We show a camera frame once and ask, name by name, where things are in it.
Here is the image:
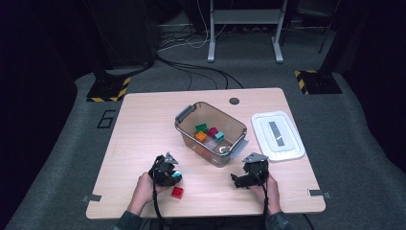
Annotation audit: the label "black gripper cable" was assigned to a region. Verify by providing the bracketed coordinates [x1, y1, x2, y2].
[150, 156, 171, 230]
[248, 166, 316, 230]

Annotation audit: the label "person's right hand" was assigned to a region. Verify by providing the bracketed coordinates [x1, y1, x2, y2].
[248, 173, 282, 209]

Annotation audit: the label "black floor cables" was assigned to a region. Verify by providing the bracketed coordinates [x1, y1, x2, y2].
[155, 54, 245, 91]

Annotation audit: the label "grey tape strip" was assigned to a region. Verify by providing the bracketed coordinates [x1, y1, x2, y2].
[307, 189, 333, 199]
[81, 194, 102, 204]

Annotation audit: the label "white box lid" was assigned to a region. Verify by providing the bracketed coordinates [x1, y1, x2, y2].
[251, 110, 306, 163]

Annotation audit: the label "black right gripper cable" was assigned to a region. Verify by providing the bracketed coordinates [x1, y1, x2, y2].
[248, 166, 316, 230]

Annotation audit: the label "black hazard-striped base plate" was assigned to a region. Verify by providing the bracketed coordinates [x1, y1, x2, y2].
[86, 76, 132, 104]
[294, 69, 343, 96]

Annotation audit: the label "red toy brick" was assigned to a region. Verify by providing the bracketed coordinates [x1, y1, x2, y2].
[170, 186, 185, 200]

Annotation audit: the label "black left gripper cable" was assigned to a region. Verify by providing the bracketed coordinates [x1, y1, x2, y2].
[150, 156, 171, 230]

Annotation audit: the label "black stand leg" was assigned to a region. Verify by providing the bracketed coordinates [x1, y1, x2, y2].
[317, 0, 341, 55]

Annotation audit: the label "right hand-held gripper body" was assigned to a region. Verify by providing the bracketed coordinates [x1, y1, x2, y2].
[241, 152, 270, 188]

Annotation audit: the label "dark curtain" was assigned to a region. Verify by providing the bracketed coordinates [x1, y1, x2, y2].
[334, 0, 406, 173]
[0, 0, 79, 221]

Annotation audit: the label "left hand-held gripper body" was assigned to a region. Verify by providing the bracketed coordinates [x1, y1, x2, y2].
[148, 151, 179, 188]

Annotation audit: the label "person's left hand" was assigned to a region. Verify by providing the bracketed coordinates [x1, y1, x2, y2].
[133, 172, 170, 208]

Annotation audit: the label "clear brown storage box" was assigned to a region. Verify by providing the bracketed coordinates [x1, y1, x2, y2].
[173, 101, 250, 169]

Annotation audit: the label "white floor cables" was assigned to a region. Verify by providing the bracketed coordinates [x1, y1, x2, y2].
[157, 0, 228, 52]

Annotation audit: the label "white metal desk frame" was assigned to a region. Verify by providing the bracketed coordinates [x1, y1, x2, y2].
[207, 0, 290, 64]

